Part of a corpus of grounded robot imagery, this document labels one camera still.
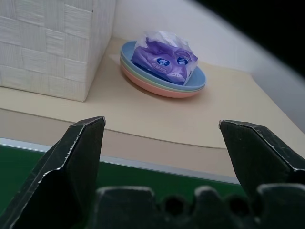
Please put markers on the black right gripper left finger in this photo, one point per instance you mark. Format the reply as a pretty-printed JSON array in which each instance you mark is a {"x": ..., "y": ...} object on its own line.
[{"x": 71, "y": 162}]

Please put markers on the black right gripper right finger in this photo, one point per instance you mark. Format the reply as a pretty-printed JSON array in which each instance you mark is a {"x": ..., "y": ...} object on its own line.
[{"x": 259, "y": 155}]

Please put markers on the green board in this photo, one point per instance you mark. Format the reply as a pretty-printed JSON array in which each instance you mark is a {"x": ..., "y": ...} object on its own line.
[{"x": 133, "y": 174}]

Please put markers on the blue plastic plate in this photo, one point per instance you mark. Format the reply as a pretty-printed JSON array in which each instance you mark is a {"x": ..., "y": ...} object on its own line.
[{"x": 195, "y": 76}]

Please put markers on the green plastic plate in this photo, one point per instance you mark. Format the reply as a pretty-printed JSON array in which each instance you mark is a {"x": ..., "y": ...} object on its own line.
[{"x": 152, "y": 81}]

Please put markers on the pink plastic plate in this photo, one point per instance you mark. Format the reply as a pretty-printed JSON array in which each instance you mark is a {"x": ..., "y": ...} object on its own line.
[{"x": 162, "y": 89}]

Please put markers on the white woven storage box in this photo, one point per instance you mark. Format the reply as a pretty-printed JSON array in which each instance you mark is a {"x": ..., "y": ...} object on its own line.
[{"x": 45, "y": 47}]

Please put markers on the purple tissue pack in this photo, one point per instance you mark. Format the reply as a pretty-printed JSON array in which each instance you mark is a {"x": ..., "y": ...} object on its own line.
[{"x": 162, "y": 59}]

